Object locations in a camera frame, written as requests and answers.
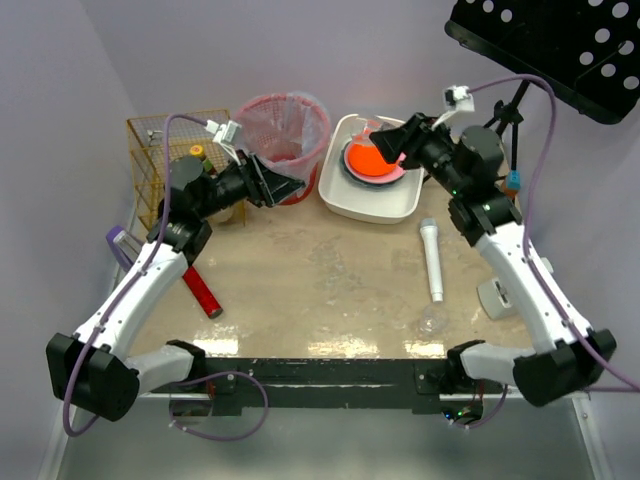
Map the clear glass cup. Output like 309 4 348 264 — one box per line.
351 117 395 145

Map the pink plate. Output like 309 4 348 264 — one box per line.
344 142 405 185

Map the orange plate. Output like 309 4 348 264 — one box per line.
346 141 396 178

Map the green yellow-capped sauce bottle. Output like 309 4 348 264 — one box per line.
189 144 216 175

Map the teal ornate plate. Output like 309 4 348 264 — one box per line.
339 142 398 189

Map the clear glass bowl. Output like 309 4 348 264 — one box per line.
418 305 449 335

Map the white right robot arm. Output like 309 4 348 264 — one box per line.
369 113 617 407

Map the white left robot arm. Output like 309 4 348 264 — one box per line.
46 120 306 437

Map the toy block stack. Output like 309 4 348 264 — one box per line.
501 170 521 198

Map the red mesh waste basket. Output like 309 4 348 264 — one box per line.
234 94 331 206

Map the clear plastic bin liner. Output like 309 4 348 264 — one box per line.
232 90 332 174

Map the white rectangular basin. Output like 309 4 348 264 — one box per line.
317 113 424 225

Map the white microphone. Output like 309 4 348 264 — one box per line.
419 218 444 303

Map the red glitter microphone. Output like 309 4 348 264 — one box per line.
183 266 223 319

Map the black music stand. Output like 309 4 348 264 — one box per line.
444 0 640 174

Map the gold wire rack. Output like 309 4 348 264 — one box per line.
126 114 229 231

